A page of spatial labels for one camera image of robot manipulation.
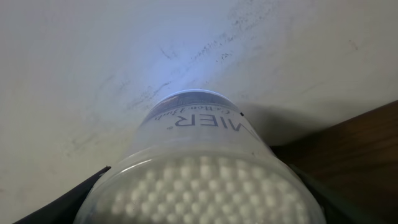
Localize white tub container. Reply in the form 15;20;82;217
75;89;325;224

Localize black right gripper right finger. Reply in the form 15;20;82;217
289;165;386;224

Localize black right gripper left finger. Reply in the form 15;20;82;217
14;166;111;224

